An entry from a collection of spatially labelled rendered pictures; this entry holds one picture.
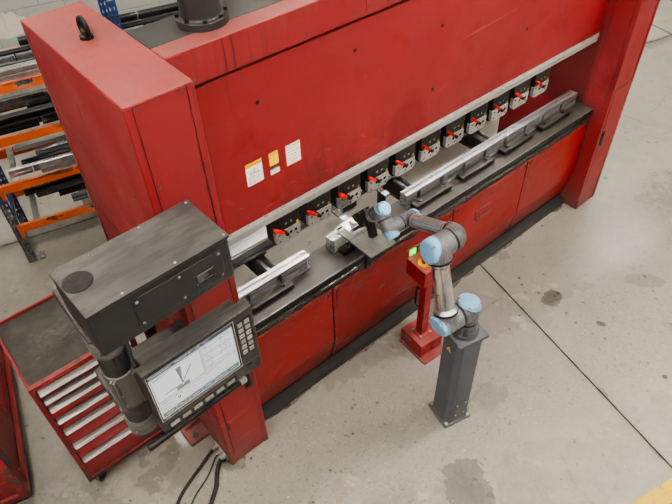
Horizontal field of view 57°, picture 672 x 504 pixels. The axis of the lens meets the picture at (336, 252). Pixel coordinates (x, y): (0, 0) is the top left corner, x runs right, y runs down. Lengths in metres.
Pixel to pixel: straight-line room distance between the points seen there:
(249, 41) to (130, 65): 0.45
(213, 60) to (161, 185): 0.49
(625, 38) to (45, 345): 3.81
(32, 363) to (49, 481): 1.02
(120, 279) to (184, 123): 0.56
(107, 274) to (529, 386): 2.79
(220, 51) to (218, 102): 0.20
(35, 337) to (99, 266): 1.30
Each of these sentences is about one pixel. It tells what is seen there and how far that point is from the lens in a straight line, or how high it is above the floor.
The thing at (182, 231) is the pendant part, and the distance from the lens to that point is 2.06.
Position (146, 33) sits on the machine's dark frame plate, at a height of 2.30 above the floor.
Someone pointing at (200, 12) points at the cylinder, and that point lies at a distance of 2.40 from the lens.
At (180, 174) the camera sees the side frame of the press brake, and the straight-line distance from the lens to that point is 2.24.
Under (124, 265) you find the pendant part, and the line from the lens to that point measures 2.01.
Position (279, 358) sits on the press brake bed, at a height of 0.49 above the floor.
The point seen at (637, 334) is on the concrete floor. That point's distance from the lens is 4.54.
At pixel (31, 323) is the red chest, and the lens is 3.36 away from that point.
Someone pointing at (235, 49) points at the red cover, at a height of 2.24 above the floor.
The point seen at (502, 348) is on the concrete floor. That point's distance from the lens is 4.20.
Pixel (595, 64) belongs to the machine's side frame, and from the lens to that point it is 4.72.
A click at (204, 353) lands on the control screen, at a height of 1.52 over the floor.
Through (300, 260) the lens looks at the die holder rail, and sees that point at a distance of 3.27.
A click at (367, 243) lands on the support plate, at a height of 1.00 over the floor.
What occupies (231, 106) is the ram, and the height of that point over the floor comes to 2.01.
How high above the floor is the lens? 3.30
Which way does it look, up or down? 45 degrees down
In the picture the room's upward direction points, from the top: 2 degrees counter-clockwise
